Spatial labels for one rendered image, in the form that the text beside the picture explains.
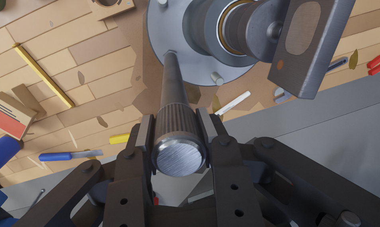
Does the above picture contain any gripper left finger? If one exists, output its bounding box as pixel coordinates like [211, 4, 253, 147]
[13, 114, 157, 227]

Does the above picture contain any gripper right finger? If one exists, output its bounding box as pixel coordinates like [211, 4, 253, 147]
[195, 107, 380, 227]

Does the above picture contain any grey spanner with knurled handle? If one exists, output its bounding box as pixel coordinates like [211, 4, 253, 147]
[151, 50, 208, 177]

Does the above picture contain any yellow block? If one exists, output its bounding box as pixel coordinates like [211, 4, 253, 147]
[109, 133, 131, 145]

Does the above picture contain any thin metal split pin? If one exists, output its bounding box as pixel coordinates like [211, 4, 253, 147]
[27, 189, 46, 212]

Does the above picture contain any grey wheel hub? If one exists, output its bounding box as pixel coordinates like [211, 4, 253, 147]
[145, 0, 286, 87]

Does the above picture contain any grey axle stub end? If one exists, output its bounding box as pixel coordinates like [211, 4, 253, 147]
[266, 21, 284, 44]

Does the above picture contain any cardboard box with round hole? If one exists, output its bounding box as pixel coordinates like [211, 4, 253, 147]
[87, 0, 136, 21]

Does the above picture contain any white marker stick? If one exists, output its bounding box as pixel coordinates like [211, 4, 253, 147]
[214, 90, 251, 116]

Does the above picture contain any small grey metal fitting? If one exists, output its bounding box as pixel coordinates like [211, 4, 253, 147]
[272, 87, 293, 104]

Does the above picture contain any grey flat slab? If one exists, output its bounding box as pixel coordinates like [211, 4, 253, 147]
[0, 67, 380, 221]

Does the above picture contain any grey slotted metal plate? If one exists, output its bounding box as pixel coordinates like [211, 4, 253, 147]
[268, 0, 357, 100]

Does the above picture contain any cardboard box with red label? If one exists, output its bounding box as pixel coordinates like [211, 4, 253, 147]
[0, 83, 47, 141]

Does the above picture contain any yellow ruler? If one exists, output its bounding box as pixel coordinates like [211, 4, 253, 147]
[12, 42, 75, 109]

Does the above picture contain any blue-handled chisel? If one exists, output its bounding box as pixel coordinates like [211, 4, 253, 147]
[38, 149, 104, 162]

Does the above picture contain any dark grey-handled tool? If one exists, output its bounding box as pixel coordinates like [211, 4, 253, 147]
[326, 56, 349, 73]

